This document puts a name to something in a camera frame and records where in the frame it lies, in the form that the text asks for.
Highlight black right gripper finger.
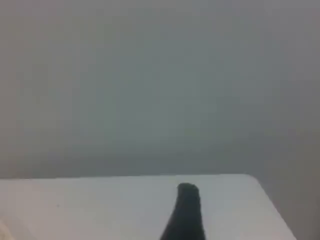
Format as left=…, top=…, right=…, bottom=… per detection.
left=159, top=182, right=206, bottom=240

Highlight white handbag with green handle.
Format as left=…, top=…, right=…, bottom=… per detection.
left=0, top=216, right=14, bottom=240

